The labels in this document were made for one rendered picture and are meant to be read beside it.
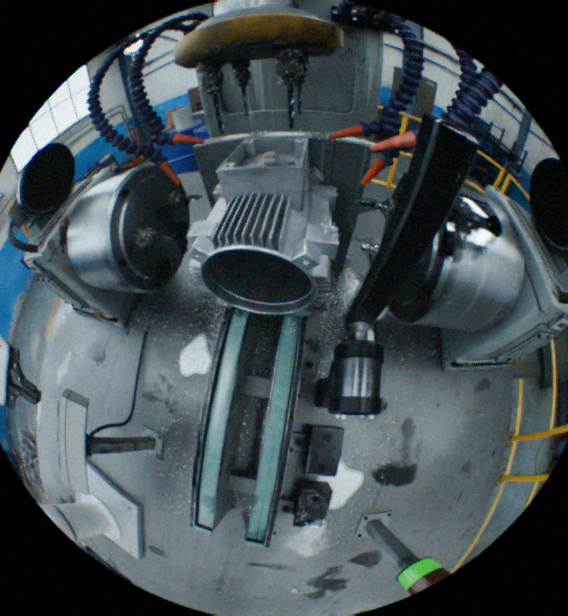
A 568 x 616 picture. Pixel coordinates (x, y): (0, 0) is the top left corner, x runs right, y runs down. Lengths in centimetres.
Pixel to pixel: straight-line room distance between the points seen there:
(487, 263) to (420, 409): 37
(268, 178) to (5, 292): 566
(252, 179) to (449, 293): 26
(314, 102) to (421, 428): 72
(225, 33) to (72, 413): 44
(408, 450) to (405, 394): 14
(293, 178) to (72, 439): 46
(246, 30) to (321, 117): 31
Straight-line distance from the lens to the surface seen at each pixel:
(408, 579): 41
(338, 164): 37
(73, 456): 39
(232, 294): 35
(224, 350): 37
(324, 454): 41
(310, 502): 44
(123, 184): 37
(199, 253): 26
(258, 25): 21
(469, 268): 27
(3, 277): 568
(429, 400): 56
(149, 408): 57
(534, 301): 41
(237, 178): 27
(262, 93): 48
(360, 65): 47
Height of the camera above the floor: 125
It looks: 63 degrees down
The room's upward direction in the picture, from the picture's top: 5 degrees counter-clockwise
